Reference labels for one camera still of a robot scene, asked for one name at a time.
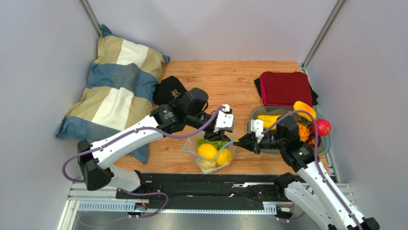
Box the green grape bunch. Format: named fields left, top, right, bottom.
left=195, top=138, right=228, bottom=150

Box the yellow lemon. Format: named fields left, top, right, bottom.
left=197, top=144, right=218, bottom=161

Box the clear zip top bag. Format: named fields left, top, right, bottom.
left=182, top=133, right=236, bottom=174

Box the yellow pear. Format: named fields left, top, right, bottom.
left=215, top=149, right=233, bottom=166

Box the beige bumpy fruit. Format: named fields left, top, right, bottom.
left=197, top=158, right=218, bottom=170

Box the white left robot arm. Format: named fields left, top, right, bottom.
left=77, top=88, right=234, bottom=192

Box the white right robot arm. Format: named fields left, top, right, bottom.
left=234, top=115, right=380, bottom=230

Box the orange pineapple toy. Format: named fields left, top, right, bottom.
left=297, top=117, right=312, bottom=142

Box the dark purple plum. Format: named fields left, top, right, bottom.
left=306, top=134, right=321, bottom=147

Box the orange yellow mango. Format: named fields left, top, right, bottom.
left=293, top=101, right=317, bottom=122

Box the folded red cloth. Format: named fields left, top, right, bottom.
left=254, top=71, right=318, bottom=106

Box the grey fruit tray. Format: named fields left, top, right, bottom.
left=249, top=106, right=331, bottom=156

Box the red apple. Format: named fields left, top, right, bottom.
left=310, top=119, right=331, bottom=137

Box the black baseball cap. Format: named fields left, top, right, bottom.
left=153, top=76, right=187, bottom=105

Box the striped blue beige pillow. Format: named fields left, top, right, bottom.
left=56, top=24, right=170, bottom=164

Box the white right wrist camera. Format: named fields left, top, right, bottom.
left=247, top=119, right=264, bottom=143

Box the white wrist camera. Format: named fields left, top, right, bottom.
left=214, top=104, right=235, bottom=133
left=247, top=119, right=264, bottom=143

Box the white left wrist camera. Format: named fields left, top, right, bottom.
left=214, top=104, right=235, bottom=133

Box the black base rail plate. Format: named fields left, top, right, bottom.
left=114, top=172, right=339, bottom=213

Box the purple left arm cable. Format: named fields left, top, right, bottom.
left=61, top=105, right=226, bottom=219

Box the right aluminium frame post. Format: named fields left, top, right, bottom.
left=300, top=0, right=348, bottom=73

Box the aluminium frame post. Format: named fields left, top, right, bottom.
left=300, top=0, right=348, bottom=73
left=78, top=0, right=102, bottom=37

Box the left aluminium frame post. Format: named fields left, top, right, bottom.
left=78, top=0, right=102, bottom=37

